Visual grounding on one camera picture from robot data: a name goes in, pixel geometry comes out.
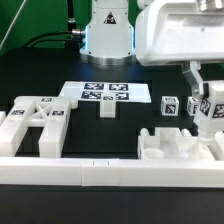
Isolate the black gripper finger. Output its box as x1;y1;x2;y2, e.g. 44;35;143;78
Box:
182;61;209;99

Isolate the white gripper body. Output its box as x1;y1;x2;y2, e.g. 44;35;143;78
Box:
135;0;224;66

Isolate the white chair seat panel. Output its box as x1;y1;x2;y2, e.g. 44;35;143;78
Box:
137;127;214;161

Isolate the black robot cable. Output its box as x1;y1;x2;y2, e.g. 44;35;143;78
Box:
25;29;86;48

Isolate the white U-shaped fence frame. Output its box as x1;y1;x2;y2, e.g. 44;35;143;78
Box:
0;111;224;187

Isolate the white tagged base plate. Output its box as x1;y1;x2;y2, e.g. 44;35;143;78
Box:
60;81;151;103

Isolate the white chair back frame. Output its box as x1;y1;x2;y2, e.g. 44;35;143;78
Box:
0;96;78;158

